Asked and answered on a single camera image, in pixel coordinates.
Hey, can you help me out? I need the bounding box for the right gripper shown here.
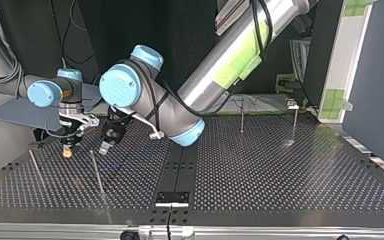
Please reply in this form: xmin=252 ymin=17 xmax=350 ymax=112
xmin=53 ymin=119 xmax=85 ymax=159

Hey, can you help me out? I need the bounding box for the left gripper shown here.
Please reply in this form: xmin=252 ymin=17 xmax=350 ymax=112
xmin=98 ymin=109 xmax=129 ymax=156

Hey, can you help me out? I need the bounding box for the grey board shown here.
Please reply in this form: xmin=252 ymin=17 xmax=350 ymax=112
xmin=0 ymin=82 xmax=103 ymax=132

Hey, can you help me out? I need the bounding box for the connector holder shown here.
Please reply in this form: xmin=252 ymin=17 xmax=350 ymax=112
xmin=154 ymin=191 xmax=191 ymax=209

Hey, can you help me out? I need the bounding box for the black panel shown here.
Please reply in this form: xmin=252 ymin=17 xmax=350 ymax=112
xmin=0 ymin=0 xmax=344 ymax=108

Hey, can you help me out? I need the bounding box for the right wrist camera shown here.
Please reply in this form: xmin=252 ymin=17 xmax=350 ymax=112
xmin=59 ymin=111 xmax=100 ymax=135

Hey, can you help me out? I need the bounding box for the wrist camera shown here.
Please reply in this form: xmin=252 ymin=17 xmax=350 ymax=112
xmin=59 ymin=111 xmax=100 ymax=135
xmin=110 ymin=105 xmax=165 ymax=141

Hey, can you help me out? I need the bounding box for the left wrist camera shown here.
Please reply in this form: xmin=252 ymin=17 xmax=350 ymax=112
xmin=110 ymin=105 xmax=165 ymax=141

